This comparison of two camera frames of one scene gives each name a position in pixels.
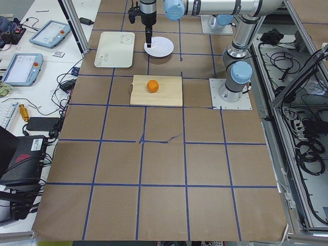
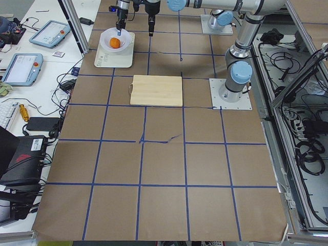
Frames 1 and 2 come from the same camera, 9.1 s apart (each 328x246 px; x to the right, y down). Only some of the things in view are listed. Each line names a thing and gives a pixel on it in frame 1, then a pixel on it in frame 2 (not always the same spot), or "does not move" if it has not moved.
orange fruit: x=152 y=86 to x=115 y=42
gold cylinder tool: x=24 y=112 does not move
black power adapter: x=43 y=124 does not move
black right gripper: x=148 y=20 to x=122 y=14
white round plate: x=161 y=46 to x=125 y=39
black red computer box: x=26 y=164 does not move
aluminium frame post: x=69 y=12 does not move
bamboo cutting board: x=169 y=93 does not move
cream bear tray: x=115 y=50 does not move
